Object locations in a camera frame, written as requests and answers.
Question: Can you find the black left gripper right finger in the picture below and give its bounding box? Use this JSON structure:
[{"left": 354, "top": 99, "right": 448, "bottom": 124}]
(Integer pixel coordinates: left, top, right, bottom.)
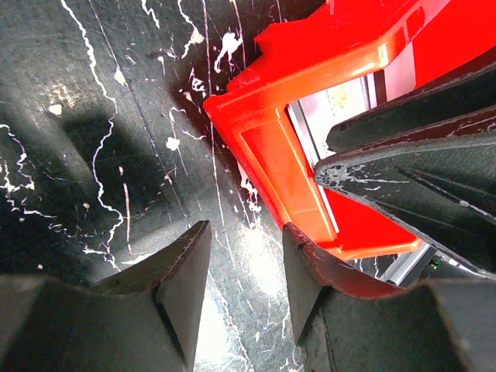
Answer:
[{"left": 283, "top": 223, "right": 495, "bottom": 371}]

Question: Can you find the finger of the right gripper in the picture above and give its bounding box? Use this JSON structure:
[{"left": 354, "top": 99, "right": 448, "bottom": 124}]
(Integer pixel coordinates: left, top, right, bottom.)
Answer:
[
  {"left": 315, "top": 112, "right": 495, "bottom": 278},
  {"left": 326, "top": 64, "right": 495, "bottom": 153}
]

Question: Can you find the red plastic card tray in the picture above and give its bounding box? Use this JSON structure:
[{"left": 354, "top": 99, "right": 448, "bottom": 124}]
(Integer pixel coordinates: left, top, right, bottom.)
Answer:
[{"left": 204, "top": 1, "right": 495, "bottom": 260}]

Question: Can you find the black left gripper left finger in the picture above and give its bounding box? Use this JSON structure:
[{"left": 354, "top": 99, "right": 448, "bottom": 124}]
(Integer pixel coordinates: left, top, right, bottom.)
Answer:
[{"left": 1, "top": 221, "right": 212, "bottom": 371}]

